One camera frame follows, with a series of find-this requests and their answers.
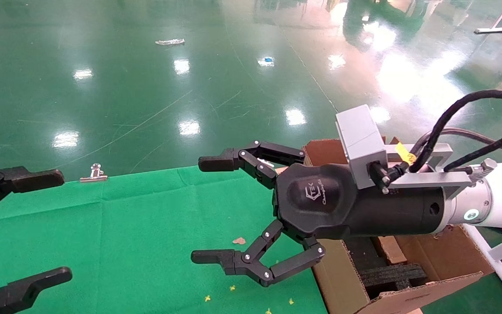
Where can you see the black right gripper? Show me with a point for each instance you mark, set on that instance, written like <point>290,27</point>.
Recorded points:
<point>342,209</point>

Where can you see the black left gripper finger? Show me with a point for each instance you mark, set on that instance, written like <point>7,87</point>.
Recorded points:
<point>28,288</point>
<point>37,179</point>

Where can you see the brown cardboard box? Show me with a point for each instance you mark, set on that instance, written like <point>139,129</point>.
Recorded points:
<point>390,249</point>

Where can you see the small cardboard scrap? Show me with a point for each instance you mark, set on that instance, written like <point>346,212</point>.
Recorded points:
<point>239,240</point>

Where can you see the large open cardboard carton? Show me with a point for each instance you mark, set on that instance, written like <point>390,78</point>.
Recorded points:
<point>442,257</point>

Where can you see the silver metal binder clip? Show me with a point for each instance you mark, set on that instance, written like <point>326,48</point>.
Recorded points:
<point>94,176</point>

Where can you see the large green table cloth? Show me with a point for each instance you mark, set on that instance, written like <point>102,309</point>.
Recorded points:
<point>124,226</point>

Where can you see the black foam end insert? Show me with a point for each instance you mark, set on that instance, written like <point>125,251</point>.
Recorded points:
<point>392,277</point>

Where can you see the white floor litter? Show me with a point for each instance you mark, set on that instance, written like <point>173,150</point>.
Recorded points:
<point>170,42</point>

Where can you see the white flat floor bar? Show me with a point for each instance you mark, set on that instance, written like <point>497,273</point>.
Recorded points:
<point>489,30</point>

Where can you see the grey metal camera bracket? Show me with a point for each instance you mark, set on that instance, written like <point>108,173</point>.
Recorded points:
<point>429,179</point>

